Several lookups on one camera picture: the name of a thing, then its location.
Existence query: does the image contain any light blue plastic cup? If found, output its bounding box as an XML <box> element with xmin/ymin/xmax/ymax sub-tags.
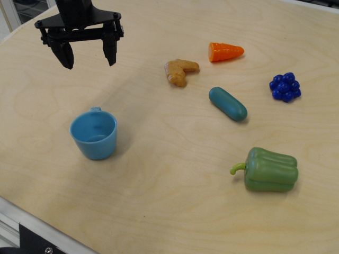
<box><xmin>69</xmin><ymin>107</ymin><xmax>118</xmax><ymax>160</ymax></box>

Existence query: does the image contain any orange toy carrot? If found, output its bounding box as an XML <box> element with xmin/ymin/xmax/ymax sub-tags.
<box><xmin>208</xmin><ymin>42</ymin><xmax>245</xmax><ymax>62</ymax></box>

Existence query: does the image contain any green toy bell pepper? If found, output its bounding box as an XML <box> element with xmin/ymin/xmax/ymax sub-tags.
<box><xmin>230</xmin><ymin>147</ymin><xmax>299</xmax><ymax>192</ymax></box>

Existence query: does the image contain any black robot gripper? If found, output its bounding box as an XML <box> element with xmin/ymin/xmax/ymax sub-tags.
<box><xmin>34</xmin><ymin>0</ymin><xmax>124</xmax><ymax>69</ymax></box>

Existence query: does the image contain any dark green toy cucumber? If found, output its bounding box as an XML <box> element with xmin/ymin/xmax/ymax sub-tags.
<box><xmin>209</xmin><ymin>87</ymin><xmax>247</xmax><ymax>122</ymax></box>

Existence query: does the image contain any black corner bracket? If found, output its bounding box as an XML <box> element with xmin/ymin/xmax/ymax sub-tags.
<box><xmin>19</xmin><ymin>224</ymin><xmax>66</xmax><ymax>254</ymax></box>

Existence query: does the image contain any aluminium table frame rail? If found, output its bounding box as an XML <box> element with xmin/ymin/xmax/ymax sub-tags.
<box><xmin>1</xmin><ymin>198</ymin><xmax>96</xmax><ymax>254</ymax></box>

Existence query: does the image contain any blue toy grape bunch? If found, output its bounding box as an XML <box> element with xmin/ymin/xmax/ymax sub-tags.
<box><xmin>269</xmin><ymin>72</ymin><xmax>301</xmax><ymax>103</ymax></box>

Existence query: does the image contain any tan toy chicken piece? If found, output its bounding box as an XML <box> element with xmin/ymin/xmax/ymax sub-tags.
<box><xmin>165</xmin><ymin>59</ymin><xmax>200</xmax><ymax>87</ymax></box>

